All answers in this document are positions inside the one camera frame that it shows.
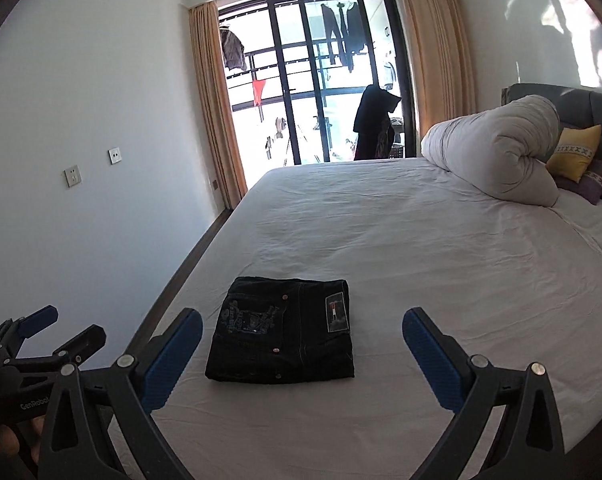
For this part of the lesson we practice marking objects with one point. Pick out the red hanging garment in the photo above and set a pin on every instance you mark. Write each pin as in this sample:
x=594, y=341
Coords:
x=258, y=92

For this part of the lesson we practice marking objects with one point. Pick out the yellow pillow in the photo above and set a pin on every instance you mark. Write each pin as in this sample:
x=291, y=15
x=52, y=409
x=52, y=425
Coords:
x=576, y=152

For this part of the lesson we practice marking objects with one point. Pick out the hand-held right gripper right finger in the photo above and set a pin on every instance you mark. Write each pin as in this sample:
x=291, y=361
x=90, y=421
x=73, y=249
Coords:
x=431, y=360

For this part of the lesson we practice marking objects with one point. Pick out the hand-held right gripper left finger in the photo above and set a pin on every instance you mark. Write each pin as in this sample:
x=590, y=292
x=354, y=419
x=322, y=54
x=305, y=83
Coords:
x=171, y=360

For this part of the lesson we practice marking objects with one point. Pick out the purple pillow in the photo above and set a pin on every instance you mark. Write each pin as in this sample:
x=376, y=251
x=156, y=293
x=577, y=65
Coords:
x=593, y=182

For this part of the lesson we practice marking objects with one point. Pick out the wall socket plate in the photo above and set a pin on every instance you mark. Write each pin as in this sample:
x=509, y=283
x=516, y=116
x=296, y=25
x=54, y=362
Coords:
x=72, y=176
x=115, y=155

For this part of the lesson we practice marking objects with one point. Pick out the black pants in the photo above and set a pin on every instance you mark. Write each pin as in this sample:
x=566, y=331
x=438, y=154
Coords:
x=281, y=335

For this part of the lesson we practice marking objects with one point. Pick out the person's left hand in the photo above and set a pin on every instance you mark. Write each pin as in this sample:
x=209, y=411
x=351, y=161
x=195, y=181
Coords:
x=6, y=442

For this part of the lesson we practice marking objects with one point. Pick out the dark laundry basket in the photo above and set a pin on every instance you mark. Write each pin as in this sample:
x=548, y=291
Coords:
x=397, y=151

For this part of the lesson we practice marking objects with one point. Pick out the rolled grey duvet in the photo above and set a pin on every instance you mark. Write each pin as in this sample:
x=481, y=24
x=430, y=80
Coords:
x=501, y=150

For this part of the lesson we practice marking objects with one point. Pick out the bed with white sheet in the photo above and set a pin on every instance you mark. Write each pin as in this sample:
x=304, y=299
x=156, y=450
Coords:
x=381, y=235

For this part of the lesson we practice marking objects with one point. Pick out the black-framed glass balcony door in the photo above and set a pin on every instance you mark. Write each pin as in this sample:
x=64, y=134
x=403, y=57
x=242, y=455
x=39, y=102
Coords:
x=301, y=110

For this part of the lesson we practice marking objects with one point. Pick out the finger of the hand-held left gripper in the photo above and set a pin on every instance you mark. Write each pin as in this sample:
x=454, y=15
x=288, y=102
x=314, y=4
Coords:
x=38, y=321
x=86, y=342

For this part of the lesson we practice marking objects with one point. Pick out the grey upholstered headboard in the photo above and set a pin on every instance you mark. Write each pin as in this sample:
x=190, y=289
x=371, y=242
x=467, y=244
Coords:
x=581, y=105

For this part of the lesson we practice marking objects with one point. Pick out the black coat on rack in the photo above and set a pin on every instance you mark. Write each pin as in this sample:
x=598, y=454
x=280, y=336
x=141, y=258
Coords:
x=371, y=120

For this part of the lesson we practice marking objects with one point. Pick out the brown hanging jacket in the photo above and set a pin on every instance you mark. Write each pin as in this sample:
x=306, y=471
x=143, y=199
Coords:
x=233, y=50

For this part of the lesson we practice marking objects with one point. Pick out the thin white blanket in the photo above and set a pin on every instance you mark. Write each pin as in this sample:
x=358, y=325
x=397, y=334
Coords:
x=596, y=240

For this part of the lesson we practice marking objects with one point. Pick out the dark hanging clothes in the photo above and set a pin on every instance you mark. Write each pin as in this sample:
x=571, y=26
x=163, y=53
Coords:
x=351, y=30

